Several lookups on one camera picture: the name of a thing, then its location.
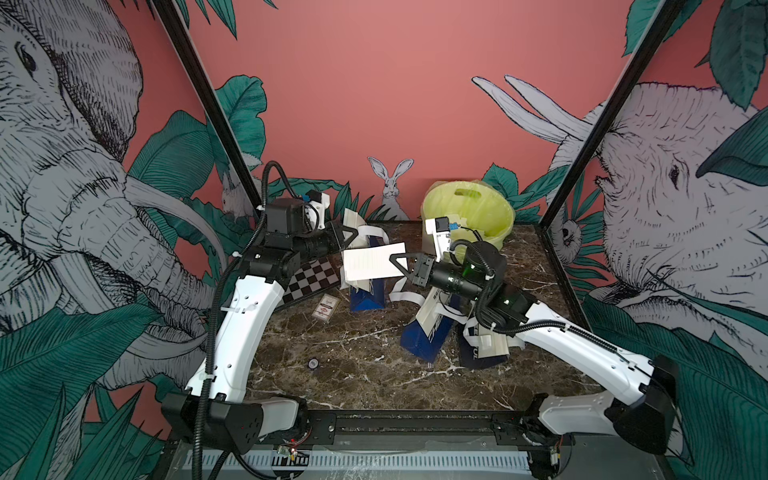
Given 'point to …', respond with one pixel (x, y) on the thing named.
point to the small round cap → (313, 363)
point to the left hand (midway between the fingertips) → (357, 228)
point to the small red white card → (326, 307)
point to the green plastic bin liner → (476, 213)
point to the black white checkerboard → (312, 278)
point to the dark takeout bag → (481, 347)
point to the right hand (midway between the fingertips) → (389, 257)
